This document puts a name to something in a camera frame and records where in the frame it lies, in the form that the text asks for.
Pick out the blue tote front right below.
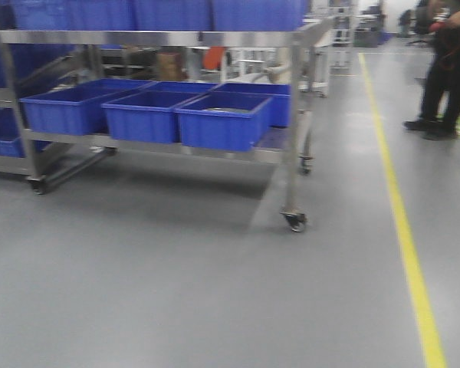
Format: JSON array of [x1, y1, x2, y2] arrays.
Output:
[[175, 82, 291, 152]]

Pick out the blue tote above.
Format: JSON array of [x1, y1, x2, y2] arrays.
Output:
[[102, 81, 217, 144], [175, 82, 291, 152], [20, 78, 153, 136]]

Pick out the blue tote front middle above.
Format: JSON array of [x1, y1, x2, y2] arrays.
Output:
[[102, 81, 217, 144]]

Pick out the blue tote front left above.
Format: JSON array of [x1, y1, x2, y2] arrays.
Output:
[[20, 78, 153, 136]]

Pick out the stainless steel wheeled cart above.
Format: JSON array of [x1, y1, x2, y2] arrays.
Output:
[[0, 18, 333, 232]]

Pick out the person in black clothes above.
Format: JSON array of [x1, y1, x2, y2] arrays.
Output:
[[403, 1, 460, 140]]

